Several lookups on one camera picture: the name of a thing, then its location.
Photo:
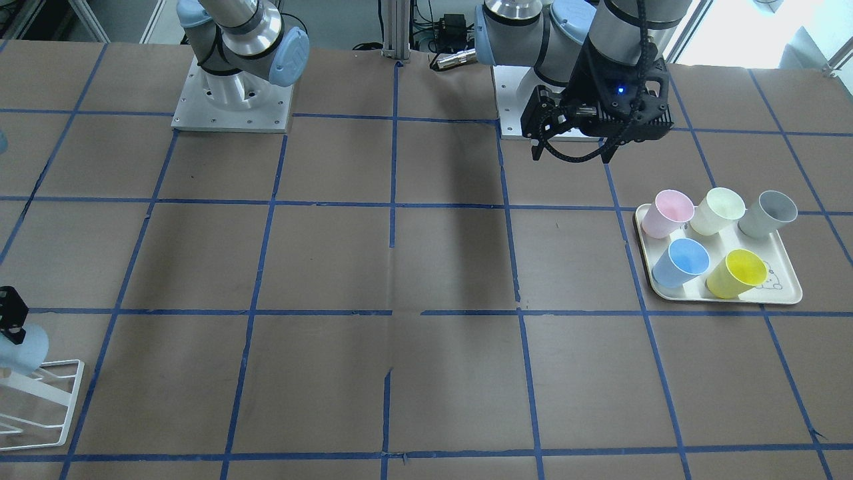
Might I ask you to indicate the yellow plastic cup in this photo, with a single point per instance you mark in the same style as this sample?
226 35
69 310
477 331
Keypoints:
738 272

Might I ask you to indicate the grey plastic cup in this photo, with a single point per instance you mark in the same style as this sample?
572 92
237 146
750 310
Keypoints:
771 211

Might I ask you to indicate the silver cylindrical connector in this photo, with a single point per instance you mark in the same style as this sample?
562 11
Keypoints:
443 62

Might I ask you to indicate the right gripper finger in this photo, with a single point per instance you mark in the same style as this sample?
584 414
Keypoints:
14 312

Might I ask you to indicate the pink plastic cup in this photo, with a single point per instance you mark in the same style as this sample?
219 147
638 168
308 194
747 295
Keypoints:
669 211

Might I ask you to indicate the aluminium frame post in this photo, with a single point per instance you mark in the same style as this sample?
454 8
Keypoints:
396 20

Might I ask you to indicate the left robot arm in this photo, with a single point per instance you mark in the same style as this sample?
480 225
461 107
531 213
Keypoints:
549 38

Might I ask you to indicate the pale green plastic cup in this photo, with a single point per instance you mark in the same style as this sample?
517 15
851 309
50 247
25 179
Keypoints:
720 208

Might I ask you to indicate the light blue plastic cup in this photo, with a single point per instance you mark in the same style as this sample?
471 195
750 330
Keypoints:
26 357

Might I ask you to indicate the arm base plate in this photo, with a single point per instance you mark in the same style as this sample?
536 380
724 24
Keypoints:
266 116
513 86

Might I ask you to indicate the black power adapter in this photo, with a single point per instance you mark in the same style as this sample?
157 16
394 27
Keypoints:
451 27

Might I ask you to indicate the white wire cup rack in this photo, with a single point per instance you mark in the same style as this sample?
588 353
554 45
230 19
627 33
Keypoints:
38 407

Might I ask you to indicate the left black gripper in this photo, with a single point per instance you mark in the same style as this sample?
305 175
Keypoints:
578 85

